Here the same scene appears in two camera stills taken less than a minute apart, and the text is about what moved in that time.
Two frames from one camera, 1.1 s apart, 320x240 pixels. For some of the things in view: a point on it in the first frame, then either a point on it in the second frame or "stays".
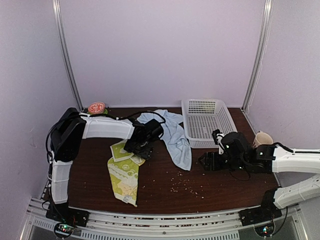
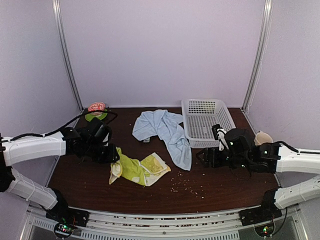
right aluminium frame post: x=268 y=9 stays
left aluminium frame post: x=57 y=7 stays
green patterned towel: x=123 y=170 to x=143 y=172
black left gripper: x=145 y=154 to x=110 y=156
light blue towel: x=175 y=135 stays
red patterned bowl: x=96 y=107 stays
